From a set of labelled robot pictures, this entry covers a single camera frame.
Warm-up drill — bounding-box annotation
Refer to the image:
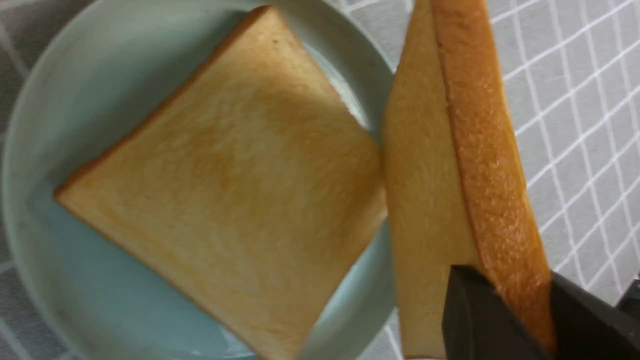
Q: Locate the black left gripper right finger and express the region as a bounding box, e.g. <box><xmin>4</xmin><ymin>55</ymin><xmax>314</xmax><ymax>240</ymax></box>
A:
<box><xmin>551</xmin><ymin>272</ymin><xmax>640</xmax><ymax>360</ymax></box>

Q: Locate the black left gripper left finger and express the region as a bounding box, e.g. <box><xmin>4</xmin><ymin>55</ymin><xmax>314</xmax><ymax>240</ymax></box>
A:
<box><xmin>441</xmin><ymin>265</ymin><xmax>553</xmax><ymax>360</ymax></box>

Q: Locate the toast slice taken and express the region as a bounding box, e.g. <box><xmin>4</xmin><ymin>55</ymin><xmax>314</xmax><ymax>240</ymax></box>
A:
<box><xmin>382</xmin><ymin>0</ymin><xmax>558</xmax><ymax>359</ymax></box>
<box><xmin>55</xmin><ymin>6</ymin><xmax>387</xmax><ymax>360</ymax></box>

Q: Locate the light green plate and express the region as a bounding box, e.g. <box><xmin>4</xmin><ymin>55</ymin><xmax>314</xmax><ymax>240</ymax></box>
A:
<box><xmin>2</xmin><ymin>0</ymin><xmax>399</xmax><ymax>360</ymax></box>

